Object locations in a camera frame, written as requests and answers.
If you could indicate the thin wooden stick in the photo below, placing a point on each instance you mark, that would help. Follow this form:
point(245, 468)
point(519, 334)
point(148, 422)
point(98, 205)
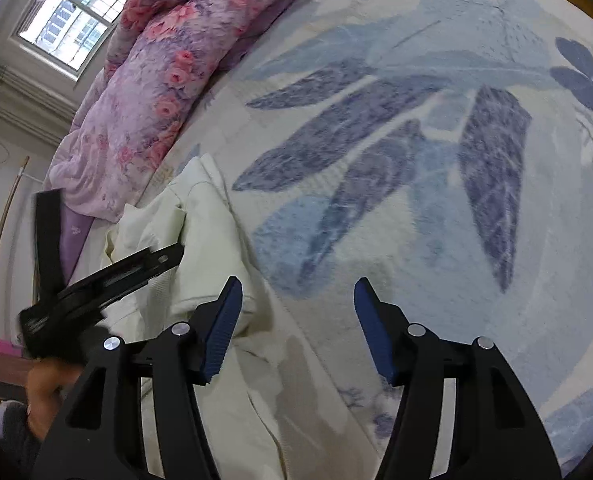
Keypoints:
point(0, 240)

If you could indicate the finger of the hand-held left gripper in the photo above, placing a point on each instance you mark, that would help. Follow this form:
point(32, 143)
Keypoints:
point(51, 240)
point(126, 272)

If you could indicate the brown wooden cabinet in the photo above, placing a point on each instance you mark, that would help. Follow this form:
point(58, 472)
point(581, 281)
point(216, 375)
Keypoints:
point(9, 375)

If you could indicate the cream large garment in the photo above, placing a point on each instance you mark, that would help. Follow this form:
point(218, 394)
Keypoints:
point(201, 240)

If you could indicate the blue leaf print bed sheet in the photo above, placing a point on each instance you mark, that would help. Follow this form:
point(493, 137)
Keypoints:
point(426, 210)

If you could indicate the person's left hand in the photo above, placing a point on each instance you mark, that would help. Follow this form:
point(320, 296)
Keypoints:
point(49, 390)

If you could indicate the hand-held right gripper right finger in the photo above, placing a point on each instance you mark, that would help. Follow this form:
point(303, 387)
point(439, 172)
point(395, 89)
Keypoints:
point(376, 330)

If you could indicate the pink floral quilt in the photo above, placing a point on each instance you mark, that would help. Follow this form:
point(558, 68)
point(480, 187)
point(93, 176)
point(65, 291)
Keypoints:
point(151, 85)

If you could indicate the purple pillow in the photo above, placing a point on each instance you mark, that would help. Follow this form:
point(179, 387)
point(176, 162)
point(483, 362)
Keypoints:
point(76, 235)

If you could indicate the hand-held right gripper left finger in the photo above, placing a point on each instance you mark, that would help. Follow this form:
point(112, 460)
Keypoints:
point(221, 330)

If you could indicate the pink box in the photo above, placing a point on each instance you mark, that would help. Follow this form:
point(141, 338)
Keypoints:
point(4, 346)

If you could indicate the white framed window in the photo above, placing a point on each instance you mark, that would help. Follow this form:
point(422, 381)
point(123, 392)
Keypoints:
point(66, 15)

